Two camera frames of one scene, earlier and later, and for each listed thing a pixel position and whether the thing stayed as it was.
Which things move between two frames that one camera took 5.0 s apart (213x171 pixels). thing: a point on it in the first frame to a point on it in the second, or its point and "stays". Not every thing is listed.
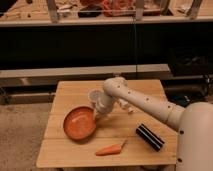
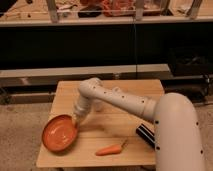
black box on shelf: [191, 60] stays
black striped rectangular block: [150, 137] stays
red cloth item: [118, 8] stays
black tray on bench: [90, 11] stays
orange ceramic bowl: [79, 122] to [59, 132]
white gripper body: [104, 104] to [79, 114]
